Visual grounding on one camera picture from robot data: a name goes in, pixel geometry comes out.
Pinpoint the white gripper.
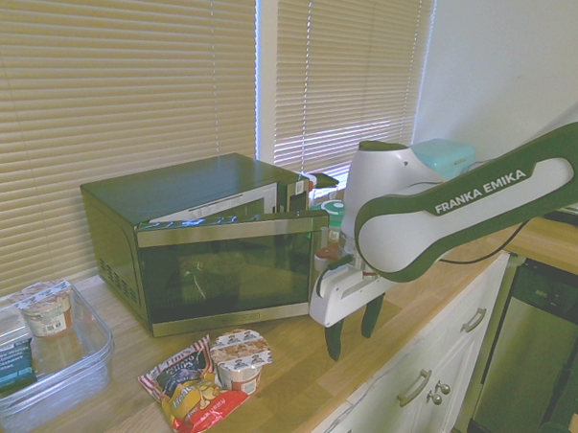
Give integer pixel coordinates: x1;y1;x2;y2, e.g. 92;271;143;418
306;254;390;364

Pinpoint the microwave door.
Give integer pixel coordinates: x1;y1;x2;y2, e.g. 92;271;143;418
130;203;331;347

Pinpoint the black stainless microwave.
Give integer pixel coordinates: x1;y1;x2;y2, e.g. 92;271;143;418
74;147;333;347

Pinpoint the white cabinet door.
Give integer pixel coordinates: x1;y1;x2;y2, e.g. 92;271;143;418
351;367;437;433
421;327;494;433

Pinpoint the white drawer front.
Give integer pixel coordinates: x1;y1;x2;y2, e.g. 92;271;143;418
359;248;510;423

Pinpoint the green lid spice jar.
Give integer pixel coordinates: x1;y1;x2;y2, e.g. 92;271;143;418
318;197;346;245

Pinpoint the oatmeal cup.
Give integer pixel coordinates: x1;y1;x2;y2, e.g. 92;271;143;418
207;330;274;396
6;276;74;338

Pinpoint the red lid jar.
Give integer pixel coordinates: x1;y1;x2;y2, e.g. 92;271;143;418
303;174;317;210

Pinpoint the red potato chips bag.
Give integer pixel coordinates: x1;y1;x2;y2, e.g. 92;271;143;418
134;331;252;433

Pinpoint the stainless dishwasher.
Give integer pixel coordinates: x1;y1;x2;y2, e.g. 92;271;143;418
466;258;578;433

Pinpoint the teal white appliance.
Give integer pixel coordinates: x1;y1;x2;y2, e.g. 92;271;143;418
408;136;477;183

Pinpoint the narrow window blind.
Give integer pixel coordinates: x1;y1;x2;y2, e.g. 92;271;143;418
268;0;436;181

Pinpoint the wide window blind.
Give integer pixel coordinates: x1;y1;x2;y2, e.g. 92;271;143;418
0;0;264;316

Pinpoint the clear plastic container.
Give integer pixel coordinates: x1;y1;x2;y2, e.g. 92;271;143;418
0;276;118;433

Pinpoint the dark snack bar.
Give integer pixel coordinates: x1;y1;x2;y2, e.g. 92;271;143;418
0;339;40;398

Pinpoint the black cable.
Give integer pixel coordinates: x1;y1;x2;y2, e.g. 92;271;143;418
438;214;533;267

